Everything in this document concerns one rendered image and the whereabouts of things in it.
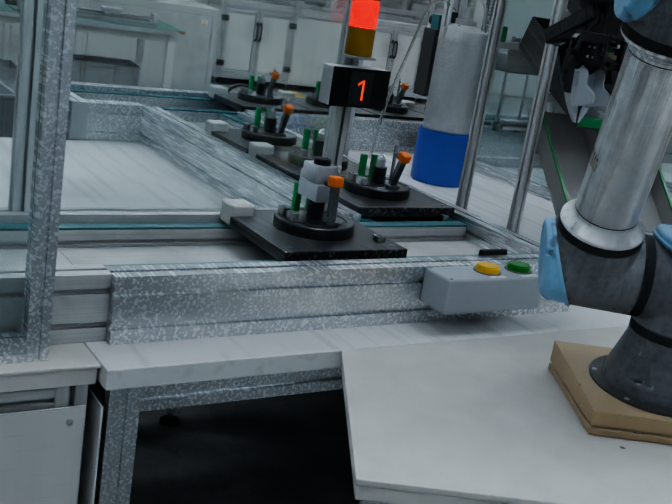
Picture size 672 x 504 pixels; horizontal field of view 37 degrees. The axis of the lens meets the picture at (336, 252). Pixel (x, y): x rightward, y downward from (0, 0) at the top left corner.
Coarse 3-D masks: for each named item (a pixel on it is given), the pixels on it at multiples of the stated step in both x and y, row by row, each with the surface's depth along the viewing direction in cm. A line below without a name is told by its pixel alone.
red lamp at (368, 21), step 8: (352, 0) 176; (360, 0) 174; (368, 0) 174; (352, 8) 176; (360, 8) 174; (368, 8) 174; (376, 8) 175; (352, 16) 176; (360, 16) 175; (368, 16) 175; (376, 16) 176; (352, 24) 176; (360, 24) 175; (368, 24) 175; (376, 24) 177
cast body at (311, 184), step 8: (320, 160) 167; (328, 160) 167; (304, 168) 169; (312, 168) 167; (320, 168) 166; (328, 168) 167; (336, 168) 168; (304, 176) 169; (312, 176) 167; (320, 176) 166; (328, 176) 167; (304, 184) 169; (312, 184) 167; (320, 184) 166; (304, 192) 169; (312, 192) 167; (320, 192) 166; (328, 192) 167; (312, 200) 167; (320, 200) 166
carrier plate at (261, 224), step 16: (240, 224) 168; (256, 224) 168; (272, 224) 170; (256, 240) 163; (272, 240) 160; (288, 240) 162; (304, 240) 163; (352, 240) 168; (368, 240) 170; (288, 256) 156; (304, 256) 157; (320, 256) 159; (336, 256) 161; (352, 256) 162; (368, 256) 164; (384, 256) 166; (400, 256) 168
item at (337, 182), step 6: (330, 180) 164; (336, 180) 163; (342, 180) 164; (330, 186) 164; (336, 186) 164; (342, 186) 164; (330, 192) 165; (336, 192) 165; (330, 198) 165; (336, 198) 165; (330, 204) 165; (336, 204) 165; (330, 210) 165; (336, 210) 166; (330, 216) 165
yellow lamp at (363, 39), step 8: (352, 32) 176; (360, 32) 175; (368, 32) 176; (352, 40) 176; (360, 40) 176; (368, 40) 176; (352, 48) 176; (360, 48) 176; (368, 48) 177; (360, 56) 177; (368, 56) 177
